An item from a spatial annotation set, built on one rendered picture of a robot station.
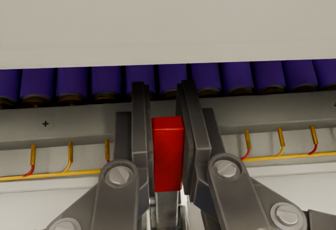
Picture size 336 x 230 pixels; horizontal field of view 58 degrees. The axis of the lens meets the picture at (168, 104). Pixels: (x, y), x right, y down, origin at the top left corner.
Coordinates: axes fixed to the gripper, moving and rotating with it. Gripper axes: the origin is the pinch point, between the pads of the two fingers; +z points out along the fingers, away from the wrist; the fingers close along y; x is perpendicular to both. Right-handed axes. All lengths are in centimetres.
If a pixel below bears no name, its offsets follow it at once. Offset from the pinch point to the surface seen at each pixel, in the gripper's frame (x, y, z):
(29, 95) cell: -2.2, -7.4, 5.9
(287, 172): -5.6, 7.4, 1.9
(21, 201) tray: -6.4, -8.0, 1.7
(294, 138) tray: -5.1, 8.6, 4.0
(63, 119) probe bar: -2.4, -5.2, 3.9
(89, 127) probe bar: -2.7, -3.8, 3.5
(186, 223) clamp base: -5.3, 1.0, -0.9
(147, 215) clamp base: -5.0, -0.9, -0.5
